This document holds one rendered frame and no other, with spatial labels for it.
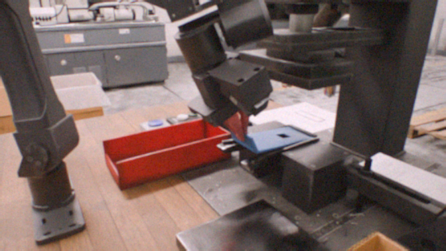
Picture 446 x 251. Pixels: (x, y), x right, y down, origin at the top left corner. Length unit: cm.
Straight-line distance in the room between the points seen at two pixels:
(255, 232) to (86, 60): 458
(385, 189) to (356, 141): 27
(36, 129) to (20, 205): 18
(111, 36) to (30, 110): 444
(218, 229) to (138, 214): 15
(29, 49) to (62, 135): 13
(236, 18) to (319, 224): 33
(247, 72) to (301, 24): 17
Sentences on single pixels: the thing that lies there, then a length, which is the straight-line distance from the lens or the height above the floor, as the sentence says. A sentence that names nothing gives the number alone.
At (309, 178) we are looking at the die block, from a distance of 50.
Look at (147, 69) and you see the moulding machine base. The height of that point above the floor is 29.
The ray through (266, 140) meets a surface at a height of 100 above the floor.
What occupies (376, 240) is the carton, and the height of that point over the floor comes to 96.
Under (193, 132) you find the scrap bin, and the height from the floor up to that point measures 93.
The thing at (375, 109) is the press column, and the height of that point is 102.
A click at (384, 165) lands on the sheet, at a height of 95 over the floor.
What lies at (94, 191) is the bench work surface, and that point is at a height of 90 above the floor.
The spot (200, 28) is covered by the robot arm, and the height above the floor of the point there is 119.
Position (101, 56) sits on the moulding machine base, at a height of 55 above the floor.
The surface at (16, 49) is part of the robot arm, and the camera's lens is 50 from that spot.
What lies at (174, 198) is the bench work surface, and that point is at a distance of 56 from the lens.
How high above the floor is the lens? 122
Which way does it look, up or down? 22 degrees down
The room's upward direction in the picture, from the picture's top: straight up
